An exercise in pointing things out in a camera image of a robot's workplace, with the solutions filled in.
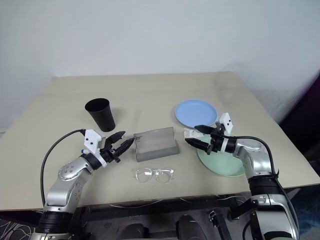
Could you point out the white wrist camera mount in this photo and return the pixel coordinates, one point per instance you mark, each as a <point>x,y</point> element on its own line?
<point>91,140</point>
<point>227,122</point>

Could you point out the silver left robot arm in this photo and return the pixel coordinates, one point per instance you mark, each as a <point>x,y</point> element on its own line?
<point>67,172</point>

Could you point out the small dark rounded shape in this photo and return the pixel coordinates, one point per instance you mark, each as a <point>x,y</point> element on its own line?
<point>135,232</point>

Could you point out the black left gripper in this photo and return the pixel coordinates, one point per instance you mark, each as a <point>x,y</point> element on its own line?
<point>110,152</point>

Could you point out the black patterned fabric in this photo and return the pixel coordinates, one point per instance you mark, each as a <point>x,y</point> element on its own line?
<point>12,230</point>

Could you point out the light blue plate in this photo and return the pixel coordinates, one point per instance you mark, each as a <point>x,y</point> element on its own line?
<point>195,112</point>

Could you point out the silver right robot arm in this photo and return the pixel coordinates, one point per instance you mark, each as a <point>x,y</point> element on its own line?
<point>260,162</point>

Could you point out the clear frame glasses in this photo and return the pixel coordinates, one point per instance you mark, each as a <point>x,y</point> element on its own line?
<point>153,172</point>

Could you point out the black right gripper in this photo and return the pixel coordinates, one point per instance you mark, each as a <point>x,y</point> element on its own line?
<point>216,142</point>

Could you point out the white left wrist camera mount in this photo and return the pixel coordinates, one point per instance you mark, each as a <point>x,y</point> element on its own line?
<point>91,140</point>

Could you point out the black plastic cup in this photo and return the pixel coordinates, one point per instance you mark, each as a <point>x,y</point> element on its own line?
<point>102,117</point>

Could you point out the crumpled white tissue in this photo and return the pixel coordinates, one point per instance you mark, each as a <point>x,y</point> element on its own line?
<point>192,133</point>

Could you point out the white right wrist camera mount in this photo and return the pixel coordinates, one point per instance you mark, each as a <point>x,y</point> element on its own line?
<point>227,122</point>

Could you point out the large dark rounded shape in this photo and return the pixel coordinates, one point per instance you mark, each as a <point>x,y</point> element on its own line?
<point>191,227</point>

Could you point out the light green plate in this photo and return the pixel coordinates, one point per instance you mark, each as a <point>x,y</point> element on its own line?
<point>220,165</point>

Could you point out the black table frame bar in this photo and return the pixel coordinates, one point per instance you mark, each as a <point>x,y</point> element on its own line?
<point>150,208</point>

